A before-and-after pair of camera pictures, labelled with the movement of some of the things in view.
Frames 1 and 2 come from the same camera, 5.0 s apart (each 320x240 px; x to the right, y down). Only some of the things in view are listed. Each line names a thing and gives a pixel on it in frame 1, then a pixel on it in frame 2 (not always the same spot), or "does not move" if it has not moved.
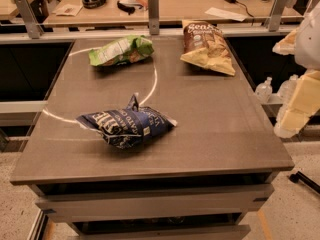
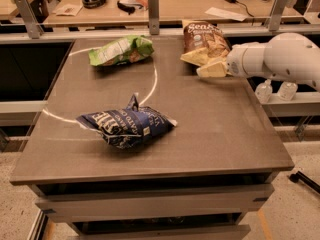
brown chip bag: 205,46 does not move
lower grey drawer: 161,232 does not move
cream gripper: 309,42 → 237,61
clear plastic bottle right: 287,88 does not move
